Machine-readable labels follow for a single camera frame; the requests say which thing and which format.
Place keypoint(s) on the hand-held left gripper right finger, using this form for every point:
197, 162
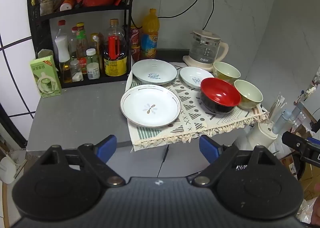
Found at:
207, 148

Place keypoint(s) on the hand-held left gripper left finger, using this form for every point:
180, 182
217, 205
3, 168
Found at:
108, 146

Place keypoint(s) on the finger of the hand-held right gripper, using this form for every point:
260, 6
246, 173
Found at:
293, 141

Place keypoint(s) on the red and black bowl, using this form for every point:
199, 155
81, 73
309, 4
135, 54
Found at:
217, 94

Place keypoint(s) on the cream green bowl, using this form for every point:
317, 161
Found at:
248, 91
226, 70

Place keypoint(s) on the white plate with script print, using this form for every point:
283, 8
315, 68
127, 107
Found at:
155, 68

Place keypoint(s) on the person's right hand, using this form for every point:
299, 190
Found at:
317, 200

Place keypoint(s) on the white utensil holder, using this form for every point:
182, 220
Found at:
287, 118

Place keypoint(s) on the white plastic appliance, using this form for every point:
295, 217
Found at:
261, 134

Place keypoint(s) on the patterned fringed cloth mat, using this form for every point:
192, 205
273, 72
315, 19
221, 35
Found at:
190, 115

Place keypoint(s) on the bundle of white sticks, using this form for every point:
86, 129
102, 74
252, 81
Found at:
277, 106

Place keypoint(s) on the white plate with flower print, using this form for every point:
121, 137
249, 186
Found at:
150, 103

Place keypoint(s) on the small white plate blue print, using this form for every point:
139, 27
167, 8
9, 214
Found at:
191, 75

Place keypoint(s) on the small jar with red label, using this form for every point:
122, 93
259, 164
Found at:
83, 64

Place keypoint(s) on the small clear glass jar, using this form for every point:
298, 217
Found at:
74, 66

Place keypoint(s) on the green carton box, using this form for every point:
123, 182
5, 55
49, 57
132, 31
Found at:
45, 76

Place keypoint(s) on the glass jar with white lid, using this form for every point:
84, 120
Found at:
91, 53

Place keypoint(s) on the red drink can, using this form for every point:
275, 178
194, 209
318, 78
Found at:
135, 36
136, 53

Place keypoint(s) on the glass kettle with cream base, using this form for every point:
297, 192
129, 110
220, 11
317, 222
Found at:
203, 48

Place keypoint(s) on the white plastic object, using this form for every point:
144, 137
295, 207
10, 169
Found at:
8, 168

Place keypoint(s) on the sauce bottle with green label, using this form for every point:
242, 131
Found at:
81, 43

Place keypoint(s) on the slim bottle with red cap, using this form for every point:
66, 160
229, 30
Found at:
73, 43

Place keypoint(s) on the orange juice bottle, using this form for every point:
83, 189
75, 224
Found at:
149, 40

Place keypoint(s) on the clear bottle with red cap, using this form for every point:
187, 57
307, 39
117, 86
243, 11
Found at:
61, 29

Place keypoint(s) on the black metal shelf rack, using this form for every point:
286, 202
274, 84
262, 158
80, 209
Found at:
82, 10

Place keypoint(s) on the orange bottle with white cap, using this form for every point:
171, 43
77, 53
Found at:
67, 5

